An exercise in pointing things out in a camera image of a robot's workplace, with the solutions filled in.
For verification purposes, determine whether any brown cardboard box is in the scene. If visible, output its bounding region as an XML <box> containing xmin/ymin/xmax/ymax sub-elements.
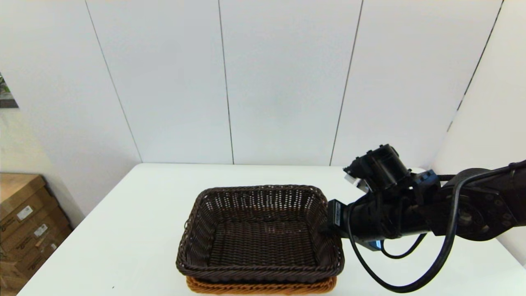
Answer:
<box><xmin>0</xmin><ymin>259</ymin><xmax>29</xmax><ymax>296</ymax></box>
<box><xmin>0</xmin><ymin>228</ymin><xmax>74</xmax><ymax>284</ymax></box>
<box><xmin>0</xmin><ymin>208</ymin><xmax>68</xmax><ymax>264</ymax></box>
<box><xmin>0</xmin><ymin>173</ymin><xmax>58</xmax><ymax>243</ymax></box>

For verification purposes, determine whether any dark brown wicker basket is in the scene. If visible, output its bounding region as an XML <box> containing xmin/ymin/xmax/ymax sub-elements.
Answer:
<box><xmin>176</xmin><ymin>185</ymin><xmax>345</xmax><ymax>284</ymax></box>

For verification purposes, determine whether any orange wicker basket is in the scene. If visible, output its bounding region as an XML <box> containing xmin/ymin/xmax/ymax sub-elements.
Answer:
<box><xmin>186</xmin><ymin>275</ymin><xmax>337</xmax><ymax>295</ymax></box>

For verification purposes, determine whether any thin black camera cable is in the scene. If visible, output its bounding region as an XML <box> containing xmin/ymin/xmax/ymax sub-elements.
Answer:
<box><xmin>380</xmin><ymin>232</ymin><xmax>428</xmax><ymax>259</ymax></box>

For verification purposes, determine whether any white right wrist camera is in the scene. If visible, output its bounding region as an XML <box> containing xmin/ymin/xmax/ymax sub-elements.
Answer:
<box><xmin>344</xmin><ymin>171</ymin><xmax>370</xmax><ymax>193</ymax></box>

